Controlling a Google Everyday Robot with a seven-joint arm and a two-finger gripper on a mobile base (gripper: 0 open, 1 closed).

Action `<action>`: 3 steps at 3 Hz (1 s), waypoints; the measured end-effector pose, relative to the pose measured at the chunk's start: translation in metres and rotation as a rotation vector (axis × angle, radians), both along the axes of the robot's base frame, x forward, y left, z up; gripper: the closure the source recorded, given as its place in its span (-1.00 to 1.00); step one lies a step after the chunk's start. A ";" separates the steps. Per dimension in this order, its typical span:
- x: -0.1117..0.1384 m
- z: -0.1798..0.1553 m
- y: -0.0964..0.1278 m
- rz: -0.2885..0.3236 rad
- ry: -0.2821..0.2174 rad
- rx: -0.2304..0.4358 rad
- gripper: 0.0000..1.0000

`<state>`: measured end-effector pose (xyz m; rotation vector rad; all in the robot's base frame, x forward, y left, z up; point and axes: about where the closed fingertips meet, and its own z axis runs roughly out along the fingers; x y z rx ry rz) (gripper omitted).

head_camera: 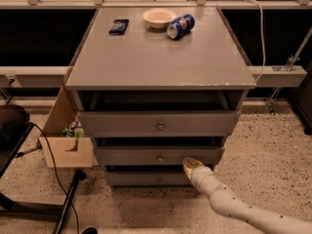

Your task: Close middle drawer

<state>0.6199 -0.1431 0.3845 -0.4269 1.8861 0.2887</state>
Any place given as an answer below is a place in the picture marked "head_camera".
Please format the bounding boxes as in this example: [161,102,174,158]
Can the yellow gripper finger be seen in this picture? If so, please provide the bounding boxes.
[182,157,205,180]

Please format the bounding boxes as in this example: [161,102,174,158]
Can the grey drawer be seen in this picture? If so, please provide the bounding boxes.
[104,165,190,186]
[94,136,224,166]
[78,110,240,137]

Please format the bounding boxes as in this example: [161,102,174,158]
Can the grey bottom drawer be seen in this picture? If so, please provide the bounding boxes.
[104,165,190,186]

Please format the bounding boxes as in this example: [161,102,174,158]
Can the grey top drawer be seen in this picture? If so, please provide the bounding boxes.
[78,110,240,137]

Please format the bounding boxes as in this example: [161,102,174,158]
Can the grey wooden drawer cabinet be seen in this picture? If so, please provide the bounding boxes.
[64,6,257,188]

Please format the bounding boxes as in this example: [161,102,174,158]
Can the green white snack bags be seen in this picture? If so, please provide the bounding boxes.
[61,121,85,138]

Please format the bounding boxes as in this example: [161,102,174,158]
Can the blue soda can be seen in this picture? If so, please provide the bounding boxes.
[167,14,195,39]

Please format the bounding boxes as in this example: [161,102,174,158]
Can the light wooden box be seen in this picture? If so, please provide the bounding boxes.
[39,88,94,168]

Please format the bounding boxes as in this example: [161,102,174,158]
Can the white ceramic bowl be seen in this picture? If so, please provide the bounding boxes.
[142,8,176,29]

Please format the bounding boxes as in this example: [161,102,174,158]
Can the white hanging cable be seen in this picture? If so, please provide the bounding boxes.
[244,0,267,83]

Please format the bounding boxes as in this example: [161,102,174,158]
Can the black stand with cable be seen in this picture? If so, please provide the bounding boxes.
[0,104,87,234]

